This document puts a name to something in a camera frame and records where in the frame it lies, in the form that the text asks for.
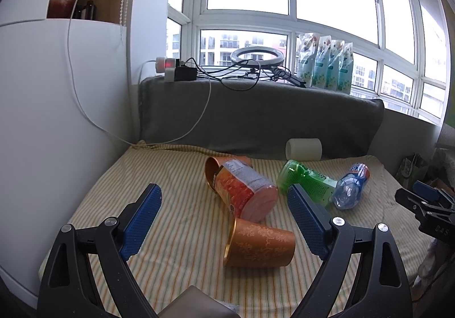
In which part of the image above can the green plastic bottle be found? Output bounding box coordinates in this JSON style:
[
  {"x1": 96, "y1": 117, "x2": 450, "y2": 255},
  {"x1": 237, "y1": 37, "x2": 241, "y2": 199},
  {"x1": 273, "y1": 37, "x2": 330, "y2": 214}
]
[{"x1": 276, "y1": 160, "x2": 337, "y2": 206}]

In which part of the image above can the orange patterned cup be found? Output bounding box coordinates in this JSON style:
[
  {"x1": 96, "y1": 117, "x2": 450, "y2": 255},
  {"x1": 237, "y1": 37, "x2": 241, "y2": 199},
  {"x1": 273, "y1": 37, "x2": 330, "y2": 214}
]
[{"x1": 223, "y1": 218, "x2": 295, "y2": 268}]

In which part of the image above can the green shopping bag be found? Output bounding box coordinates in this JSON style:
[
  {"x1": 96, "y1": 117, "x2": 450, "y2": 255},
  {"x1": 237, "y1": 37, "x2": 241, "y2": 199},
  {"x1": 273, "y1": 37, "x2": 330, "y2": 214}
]
[{"x1": 395, "y1": 153, "x2": 430, "y2": 186}]

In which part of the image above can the blue orange plastic bottle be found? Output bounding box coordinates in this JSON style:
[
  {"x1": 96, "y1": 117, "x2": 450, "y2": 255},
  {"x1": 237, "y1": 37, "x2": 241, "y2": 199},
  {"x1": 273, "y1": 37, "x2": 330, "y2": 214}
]
[{"x1": 332, "y1": 163, "x2": 370, "y2": 210}]

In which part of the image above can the white paper roll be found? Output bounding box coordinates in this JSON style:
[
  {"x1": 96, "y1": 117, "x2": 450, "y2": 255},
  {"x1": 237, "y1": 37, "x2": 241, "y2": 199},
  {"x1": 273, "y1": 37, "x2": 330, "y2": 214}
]
[{"x1": 285, "y1": 139, "x2": 322, "y2": 162}]

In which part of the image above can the teal refill pouch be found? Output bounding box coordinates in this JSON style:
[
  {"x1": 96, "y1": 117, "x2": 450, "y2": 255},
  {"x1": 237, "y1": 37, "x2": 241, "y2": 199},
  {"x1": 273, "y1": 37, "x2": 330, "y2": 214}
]
[
  {"x1": 325, "y1": 40, "x2": 345, "y2": 91},
  {"x1": 312, "y1": 35, "x2": 332, "y2": 88},
  {"x1": 338, "y1": 42, "x2": 354, "y2": 95},
  {"x1": 296, "y1": 33, "x2": 319, "y2": 87}
]

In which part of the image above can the orange snack canister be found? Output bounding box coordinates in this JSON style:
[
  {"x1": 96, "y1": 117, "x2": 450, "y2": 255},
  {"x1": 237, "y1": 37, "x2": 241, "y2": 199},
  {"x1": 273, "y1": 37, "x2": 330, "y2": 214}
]
[{"x1": 204, "y1": 156, "x2": 278, "y2": 222}]

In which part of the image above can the striped cloth mattress cover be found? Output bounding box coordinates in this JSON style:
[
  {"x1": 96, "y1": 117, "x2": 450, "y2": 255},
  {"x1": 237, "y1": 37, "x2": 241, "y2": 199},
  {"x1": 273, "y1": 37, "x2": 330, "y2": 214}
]
[{"x1": 38, "y1": 141, "x2": 433, "y2": 318}]

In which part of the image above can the white cabinet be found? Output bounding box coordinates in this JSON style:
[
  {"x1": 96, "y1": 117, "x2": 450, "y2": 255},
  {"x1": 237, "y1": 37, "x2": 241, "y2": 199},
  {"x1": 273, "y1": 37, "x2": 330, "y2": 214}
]
[{"x1": 1, "y1": 0, "x2": 133, "y2": 306}]

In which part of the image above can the grey cushion backrest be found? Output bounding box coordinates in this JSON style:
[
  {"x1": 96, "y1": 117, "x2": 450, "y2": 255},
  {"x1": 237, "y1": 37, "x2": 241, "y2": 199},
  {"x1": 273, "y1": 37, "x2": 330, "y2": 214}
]
[{"x1": 139, "y1": 77, "x2": 385, "y2": 160}]

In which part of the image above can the white power strip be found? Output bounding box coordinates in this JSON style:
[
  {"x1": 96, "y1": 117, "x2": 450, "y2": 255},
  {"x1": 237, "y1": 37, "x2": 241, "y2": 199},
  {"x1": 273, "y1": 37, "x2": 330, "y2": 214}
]
[{"x1": 155, "y1": 57, "x2": 181, "y2": 82}]

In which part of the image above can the black charger adapter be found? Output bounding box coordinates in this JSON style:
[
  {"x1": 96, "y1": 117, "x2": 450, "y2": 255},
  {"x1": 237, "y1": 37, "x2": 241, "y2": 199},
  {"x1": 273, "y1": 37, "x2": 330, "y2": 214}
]
[{"x1": 173, "y1": 62, "x2": 198, "y2": 82}]

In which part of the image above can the ring light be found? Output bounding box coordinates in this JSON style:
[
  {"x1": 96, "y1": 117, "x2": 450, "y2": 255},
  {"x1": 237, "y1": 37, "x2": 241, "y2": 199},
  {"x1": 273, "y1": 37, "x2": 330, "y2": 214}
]
[{"x1": 230, "y1": 45, "x2": 285, "y2": 68}]

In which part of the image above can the white cable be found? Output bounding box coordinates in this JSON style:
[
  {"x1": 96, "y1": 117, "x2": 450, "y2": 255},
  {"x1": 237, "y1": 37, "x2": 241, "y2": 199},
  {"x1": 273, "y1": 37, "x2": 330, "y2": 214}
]
[{"x1": 66, "y1": 0, "x2": 213, "y2": 148}]

